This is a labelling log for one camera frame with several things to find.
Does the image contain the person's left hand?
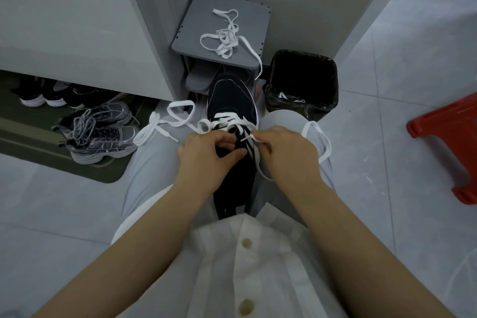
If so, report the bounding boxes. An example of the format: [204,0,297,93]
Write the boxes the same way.
[175,130,247,195]

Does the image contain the person's right hand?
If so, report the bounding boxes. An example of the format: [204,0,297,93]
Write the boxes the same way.
[250,126,329,190]

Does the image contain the black sneaker with white stripes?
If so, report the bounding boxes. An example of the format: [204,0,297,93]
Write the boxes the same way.
[206,72,260,218]

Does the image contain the white shoelace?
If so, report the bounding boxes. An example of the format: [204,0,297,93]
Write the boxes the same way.
[133,100,332,181]
[200,8,264,80]

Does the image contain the person's left forearm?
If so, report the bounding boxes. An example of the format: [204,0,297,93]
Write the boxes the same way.
[33,179,214,318]

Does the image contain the person's right forearm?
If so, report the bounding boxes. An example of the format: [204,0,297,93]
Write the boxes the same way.
[285,176,460,318]

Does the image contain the black trash bin with bag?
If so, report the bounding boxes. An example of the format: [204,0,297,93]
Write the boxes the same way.
[262,49,339,123]

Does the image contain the person's light grey trousers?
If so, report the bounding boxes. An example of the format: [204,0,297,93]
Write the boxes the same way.
[111,109,335,244]

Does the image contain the grey slipper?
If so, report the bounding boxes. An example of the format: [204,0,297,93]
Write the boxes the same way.
[185,64,217,93]

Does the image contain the person's white button shirt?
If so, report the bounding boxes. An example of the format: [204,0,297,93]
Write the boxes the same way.
[111,185,349,318]

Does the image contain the loose white shoelace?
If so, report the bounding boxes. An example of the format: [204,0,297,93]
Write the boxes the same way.
[200,8,264,80]

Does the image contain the silver grey sneaker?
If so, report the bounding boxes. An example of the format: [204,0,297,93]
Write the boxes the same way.
[51,101,141,134]
[64,125,139,165]

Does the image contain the grey plastic shoe rack stool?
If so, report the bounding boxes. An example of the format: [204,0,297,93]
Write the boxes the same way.
[171,0,272,94]

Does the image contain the dark sneaker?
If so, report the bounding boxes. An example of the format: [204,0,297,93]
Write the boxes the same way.
[64,83,129,110]

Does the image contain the red plastic stool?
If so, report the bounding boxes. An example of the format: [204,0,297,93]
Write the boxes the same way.
[406,92,477,205]

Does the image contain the black sneaker with white sole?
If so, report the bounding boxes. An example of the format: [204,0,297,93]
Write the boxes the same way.
[42,79,72,108]
[10,76,46,108]

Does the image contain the dark green floor mat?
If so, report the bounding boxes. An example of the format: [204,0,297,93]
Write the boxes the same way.
[0,70,159,184]

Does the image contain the white cabinet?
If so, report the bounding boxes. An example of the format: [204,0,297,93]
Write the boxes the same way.
[0,0,195,101]

